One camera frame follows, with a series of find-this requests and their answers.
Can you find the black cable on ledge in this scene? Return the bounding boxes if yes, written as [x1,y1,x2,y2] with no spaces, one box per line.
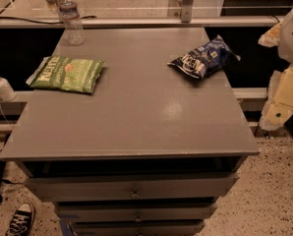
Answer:
[0,7,98,26]

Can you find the black and white sneaker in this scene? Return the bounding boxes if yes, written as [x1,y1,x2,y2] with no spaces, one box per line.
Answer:
[5,203,34,236]

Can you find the blue chip bag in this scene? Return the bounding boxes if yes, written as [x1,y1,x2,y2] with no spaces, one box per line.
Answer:
[168,35,241,80]

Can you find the bottom grey drawer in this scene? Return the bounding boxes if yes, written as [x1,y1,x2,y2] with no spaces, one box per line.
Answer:
[72,220,205,236]

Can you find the top grey drawer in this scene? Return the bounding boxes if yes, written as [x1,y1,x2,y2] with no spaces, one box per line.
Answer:
[25,172,238,203]

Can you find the grey metal post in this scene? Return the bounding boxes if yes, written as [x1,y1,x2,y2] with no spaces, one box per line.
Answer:
[180,0,194,23]

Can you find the grey drawer cabinet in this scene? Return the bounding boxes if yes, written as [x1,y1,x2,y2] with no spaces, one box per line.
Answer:
[0,27,262,236]

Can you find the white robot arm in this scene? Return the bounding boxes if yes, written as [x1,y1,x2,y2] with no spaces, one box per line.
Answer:
[258,8,293,131]

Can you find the green jalapeno chip bag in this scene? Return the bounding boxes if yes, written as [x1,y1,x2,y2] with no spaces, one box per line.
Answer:
[27,55,104,94]

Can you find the grey drawer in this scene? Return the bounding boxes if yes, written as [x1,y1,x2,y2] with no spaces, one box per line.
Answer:
[72,220,205,236]
[25,172,238,203]
[55,202,217,222]

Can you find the clear plastic water bottle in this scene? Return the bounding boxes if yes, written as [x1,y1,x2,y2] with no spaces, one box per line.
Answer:
[57,0,85,45]

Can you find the white pump sanitizer bottle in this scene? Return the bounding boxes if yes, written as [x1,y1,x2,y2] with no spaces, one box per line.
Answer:
[0,77,16,101]

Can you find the middle grey drawer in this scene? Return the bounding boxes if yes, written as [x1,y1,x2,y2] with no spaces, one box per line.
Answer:
[55,202,217,222]

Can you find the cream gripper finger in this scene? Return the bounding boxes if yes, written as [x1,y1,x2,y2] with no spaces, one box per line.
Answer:
[258,23,281,47]
[260,64,293,131]

